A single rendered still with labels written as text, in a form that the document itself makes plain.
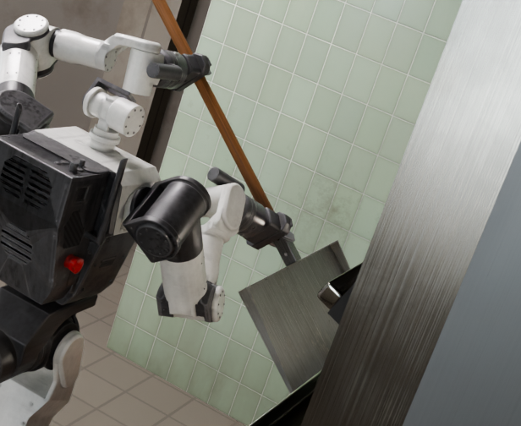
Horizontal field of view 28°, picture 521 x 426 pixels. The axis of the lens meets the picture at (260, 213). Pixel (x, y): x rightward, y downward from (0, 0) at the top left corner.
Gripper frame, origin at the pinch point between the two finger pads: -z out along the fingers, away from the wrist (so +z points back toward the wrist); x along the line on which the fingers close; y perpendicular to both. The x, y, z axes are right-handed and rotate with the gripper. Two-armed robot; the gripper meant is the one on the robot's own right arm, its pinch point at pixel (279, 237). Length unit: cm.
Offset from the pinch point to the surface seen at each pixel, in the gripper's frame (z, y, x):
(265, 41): -63, 128, -31
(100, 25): -109, 252, -151
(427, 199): 122, -94, 88
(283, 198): -94, 84, -53
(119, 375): -100, 51, -145
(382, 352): 117, -101, 79
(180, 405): -115, 36, -128
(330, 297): 113, -92, 74
